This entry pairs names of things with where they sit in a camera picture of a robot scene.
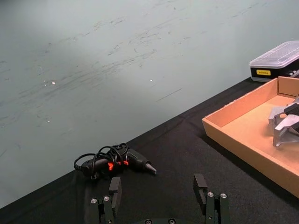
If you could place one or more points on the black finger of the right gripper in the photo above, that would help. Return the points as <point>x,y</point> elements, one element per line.
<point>292,108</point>

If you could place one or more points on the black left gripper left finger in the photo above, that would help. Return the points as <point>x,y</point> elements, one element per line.
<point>116,194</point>

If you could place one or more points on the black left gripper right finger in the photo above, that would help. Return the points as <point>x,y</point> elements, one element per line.
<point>200,189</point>

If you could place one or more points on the small white three-armed plastic piece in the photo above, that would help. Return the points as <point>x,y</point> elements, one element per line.
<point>280,134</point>

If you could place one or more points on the black table cloth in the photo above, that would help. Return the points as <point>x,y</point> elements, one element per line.
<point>177,154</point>

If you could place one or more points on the shallow brown cardboard tray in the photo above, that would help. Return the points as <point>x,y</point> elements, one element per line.
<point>245,121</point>

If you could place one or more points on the clear plastic case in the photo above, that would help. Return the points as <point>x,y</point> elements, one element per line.
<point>273,63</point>

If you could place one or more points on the plain pale wall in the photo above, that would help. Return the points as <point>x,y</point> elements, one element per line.
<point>93,70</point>

